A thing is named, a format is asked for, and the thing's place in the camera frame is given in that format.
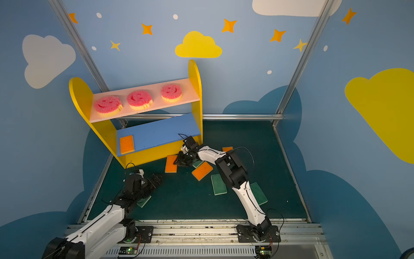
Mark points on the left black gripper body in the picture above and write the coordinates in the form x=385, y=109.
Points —
x=150, y=184

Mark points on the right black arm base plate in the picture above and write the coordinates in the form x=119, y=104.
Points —
x=245, y=235

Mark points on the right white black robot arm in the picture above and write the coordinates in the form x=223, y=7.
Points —
x=235, y=176

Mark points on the yellow shelf with pink and blue boards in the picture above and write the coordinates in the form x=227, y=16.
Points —
x=154, y=140

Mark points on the aluminium rail frame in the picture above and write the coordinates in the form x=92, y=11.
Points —
x=218, y=238

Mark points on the orange sponge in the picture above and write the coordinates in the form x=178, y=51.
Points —
x=171, y=167
x=202, y=170
x=226, y=149
x=126, y=145

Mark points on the aluminium corner post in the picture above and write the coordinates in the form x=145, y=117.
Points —
x=65, y=19
x=304, y=58

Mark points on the left small circuit board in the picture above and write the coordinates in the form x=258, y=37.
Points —
x=128, y=251

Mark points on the right aluminium corner post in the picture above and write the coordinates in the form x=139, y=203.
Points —
x=304, y=58

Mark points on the back aluminium floor bar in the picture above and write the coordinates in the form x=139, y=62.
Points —
x=249, y=117

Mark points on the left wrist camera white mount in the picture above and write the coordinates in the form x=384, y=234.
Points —
x=139, y=172

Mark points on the left aluminium corner post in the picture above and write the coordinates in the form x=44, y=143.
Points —
x=65, y=19

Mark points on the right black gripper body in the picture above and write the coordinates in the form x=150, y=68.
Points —
x=184, y=158

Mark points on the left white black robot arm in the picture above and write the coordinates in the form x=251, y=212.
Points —
x=111, y=226

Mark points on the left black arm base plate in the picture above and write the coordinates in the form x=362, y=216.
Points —
x=142, y=234

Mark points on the small circuit board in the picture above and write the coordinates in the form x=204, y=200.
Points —
x=128, y=251
x=263, y=252

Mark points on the pink smiley sponge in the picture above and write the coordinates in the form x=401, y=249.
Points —
x=108, y=106
x=171, y=93
x=140, y=100

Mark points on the right small circuit board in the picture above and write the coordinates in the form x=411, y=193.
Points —
x=263, y=252

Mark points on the green sponge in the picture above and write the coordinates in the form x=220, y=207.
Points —
x=141, y=203
x=258, y=193
x=219, y=187
x=197, y=163

